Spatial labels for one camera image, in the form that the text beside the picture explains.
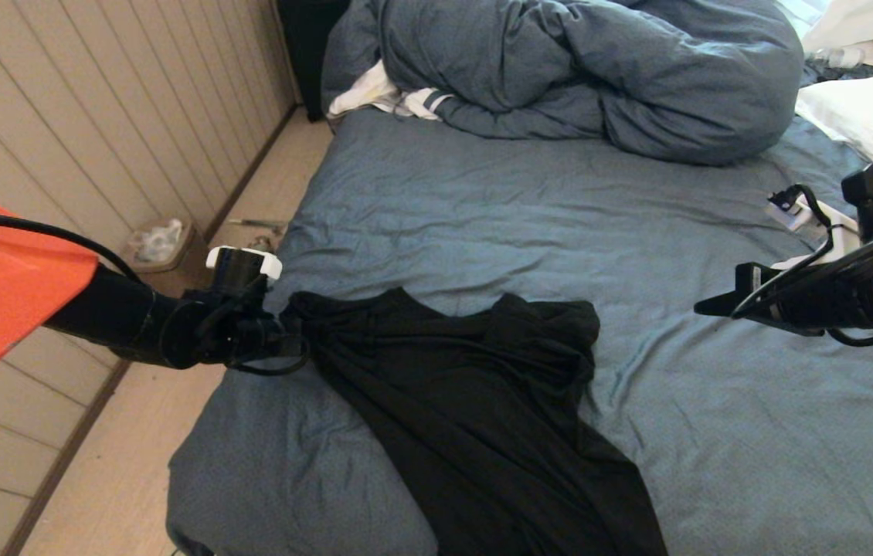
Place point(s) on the brown trash bin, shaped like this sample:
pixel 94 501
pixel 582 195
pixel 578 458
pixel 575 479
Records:
pixel 174 270

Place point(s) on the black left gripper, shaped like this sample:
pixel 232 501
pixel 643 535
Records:
pixel 243 332

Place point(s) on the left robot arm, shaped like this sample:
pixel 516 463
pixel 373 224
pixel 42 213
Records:
pixel 19 293

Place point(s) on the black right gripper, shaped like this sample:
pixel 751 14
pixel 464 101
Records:
pixel 846 297

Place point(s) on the thin metal rod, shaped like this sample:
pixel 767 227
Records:
pixel 259 225

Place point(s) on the dark patterned cloth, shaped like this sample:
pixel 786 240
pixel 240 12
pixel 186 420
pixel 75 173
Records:
pixel 842 72

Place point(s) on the black t-shirt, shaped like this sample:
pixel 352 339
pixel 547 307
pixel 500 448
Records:
pixel 483 417

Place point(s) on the crumpled blue duvet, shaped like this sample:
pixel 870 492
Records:
pixel 599 69

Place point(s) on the black bedside cabinet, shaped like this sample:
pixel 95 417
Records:
pixel 309 54

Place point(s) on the white plastic bin bag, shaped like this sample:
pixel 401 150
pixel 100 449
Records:
pixel 157 239

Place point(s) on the white striped garment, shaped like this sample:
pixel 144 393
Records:
pixel 371 93

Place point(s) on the white pillow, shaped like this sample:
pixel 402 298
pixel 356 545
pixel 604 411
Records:
pixel 861 112

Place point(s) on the blue bed sheet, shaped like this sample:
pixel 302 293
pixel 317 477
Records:
pixel 715 432

